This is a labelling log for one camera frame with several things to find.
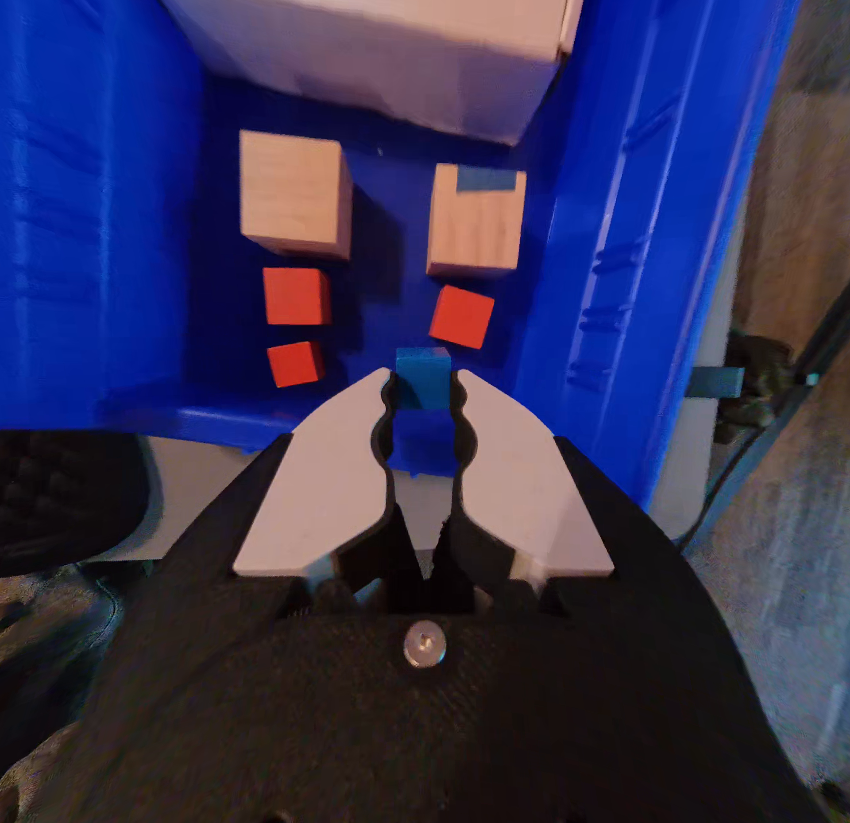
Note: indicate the blue cube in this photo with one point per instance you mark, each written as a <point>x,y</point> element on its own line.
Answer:
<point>423,381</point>

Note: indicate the wooden block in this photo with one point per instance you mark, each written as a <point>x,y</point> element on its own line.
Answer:
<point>471,231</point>
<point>292,192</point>

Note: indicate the white cardboard box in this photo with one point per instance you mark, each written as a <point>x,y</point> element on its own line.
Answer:
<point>365,39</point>

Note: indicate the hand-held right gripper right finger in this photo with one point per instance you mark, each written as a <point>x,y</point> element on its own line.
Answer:
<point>524,497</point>

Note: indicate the grey desk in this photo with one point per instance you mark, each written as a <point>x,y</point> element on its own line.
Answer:
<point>192,497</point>

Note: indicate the black wrist rest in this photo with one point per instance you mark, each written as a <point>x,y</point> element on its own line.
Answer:
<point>60,497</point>

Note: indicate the blue plastic bin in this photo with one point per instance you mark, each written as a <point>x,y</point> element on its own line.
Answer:
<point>66,238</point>

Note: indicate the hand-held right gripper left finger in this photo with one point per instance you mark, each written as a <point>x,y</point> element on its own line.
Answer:
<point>319,491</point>

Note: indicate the small red cube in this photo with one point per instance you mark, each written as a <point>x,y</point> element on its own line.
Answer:
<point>294,364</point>

